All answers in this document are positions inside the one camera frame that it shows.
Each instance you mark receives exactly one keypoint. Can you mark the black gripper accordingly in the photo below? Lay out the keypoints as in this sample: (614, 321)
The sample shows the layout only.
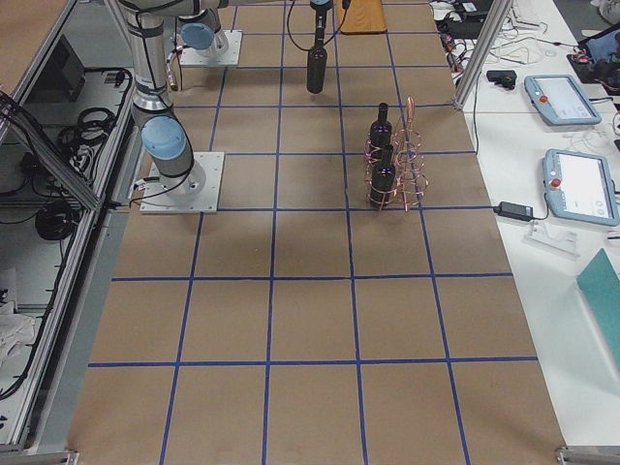
(320, 21)

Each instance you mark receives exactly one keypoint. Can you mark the dark wine bottle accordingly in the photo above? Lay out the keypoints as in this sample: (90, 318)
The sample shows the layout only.
(316, 69)

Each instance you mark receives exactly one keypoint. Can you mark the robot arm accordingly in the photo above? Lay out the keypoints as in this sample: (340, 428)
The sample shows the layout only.
(203, 33)
(162, 135)

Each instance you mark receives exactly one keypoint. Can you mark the wooden tray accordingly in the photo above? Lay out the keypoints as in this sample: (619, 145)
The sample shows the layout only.
(362, 17)

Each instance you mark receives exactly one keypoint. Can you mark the dark wine bottle left end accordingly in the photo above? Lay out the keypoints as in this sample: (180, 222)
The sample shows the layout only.
(379, 134)

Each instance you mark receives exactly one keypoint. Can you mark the dark wine bottle end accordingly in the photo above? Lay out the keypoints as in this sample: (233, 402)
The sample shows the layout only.
(379, 134)
(382, 178)

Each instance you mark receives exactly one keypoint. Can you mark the dark wine bottle right end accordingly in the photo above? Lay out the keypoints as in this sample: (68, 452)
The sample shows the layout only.
(382, 178)

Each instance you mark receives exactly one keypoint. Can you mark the far teach pendant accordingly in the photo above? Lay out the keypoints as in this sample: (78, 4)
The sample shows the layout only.
(560, 100)

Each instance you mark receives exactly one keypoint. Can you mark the teach pendant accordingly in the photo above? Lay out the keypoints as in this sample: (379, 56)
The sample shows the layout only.
(560, 100)
(578, 186)

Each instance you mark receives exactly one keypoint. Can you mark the small black power brick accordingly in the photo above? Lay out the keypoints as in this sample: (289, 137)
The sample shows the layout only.
(514, 211)

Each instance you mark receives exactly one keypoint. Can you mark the near teach pendant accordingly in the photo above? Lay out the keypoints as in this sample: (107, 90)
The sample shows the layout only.
(578, 186)

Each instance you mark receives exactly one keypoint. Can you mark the teal folder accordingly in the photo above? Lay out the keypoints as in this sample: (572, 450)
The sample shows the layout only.
(599, 284)

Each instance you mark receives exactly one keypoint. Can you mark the white crumpled cloth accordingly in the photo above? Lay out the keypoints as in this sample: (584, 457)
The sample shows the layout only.
(18, 328)

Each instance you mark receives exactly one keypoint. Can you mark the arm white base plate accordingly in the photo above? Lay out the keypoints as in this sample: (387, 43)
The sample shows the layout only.
(230, 58)
(197, 192)

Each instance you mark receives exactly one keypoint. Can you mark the aluminium frame post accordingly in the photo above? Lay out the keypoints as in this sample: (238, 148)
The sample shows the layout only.
(488, 34)

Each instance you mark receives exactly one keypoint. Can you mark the copper wire bottle basket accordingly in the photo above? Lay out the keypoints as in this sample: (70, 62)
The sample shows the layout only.
(410, 181)

